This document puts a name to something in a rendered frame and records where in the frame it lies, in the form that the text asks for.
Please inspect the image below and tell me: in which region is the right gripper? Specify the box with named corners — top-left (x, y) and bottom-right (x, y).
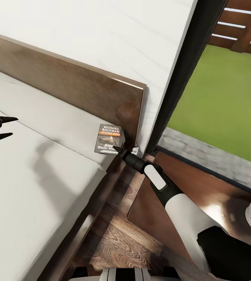
top-left (112, 146), bottom-right (141, 170)

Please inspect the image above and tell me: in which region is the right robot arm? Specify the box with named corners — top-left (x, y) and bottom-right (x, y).
top-left (112, 146), bottom-right (251, 281)

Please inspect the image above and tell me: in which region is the hardback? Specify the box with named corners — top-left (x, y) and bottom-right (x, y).
top-left (94, 124), bottom-right (121, 155)

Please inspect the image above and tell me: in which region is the robot trunk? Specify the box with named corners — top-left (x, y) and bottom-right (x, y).
top-left (100, 268), bottom-right (151, 281)

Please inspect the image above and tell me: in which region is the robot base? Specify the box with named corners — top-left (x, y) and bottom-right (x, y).
top-left (68, 267), bottom-right (183, 281)

